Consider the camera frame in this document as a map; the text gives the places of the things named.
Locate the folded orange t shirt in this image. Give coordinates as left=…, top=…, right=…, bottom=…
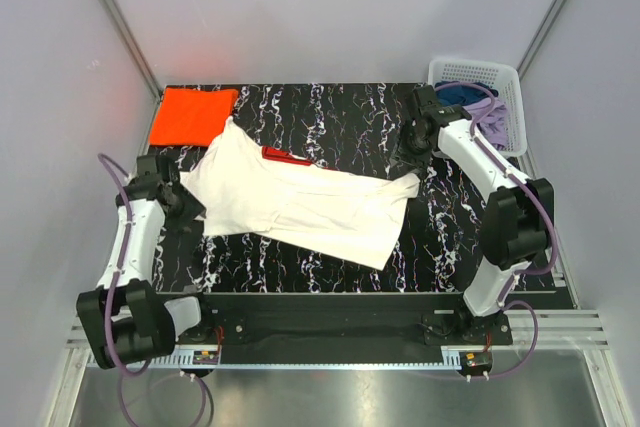
left=148, top=87, right=239, bottom=147

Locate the white t shirt red print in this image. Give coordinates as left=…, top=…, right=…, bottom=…
left=181, top=120, right=420, bottom=270

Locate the lilac t shirt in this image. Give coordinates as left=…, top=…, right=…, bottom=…
left=465, top=97, right=509, bottom=150

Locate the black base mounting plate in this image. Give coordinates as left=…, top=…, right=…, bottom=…
left=191, top=293, right=513, bottom=352

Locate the slotted cable duct rail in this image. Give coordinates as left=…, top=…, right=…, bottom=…
left=87, top=346, right=494, bottom=369

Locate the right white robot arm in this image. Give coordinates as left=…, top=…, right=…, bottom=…
left=392, top=85, right=557, bottom=344

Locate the dark blue t shirt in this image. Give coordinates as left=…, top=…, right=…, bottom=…
left=435, top=81, right=499, bottom=106

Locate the white plastic laundry basket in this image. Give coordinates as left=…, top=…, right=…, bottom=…
left=428, top=58, right=528, bottom=157

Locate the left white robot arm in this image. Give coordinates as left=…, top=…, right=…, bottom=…
left=76, top=154, right=216, bottom=377

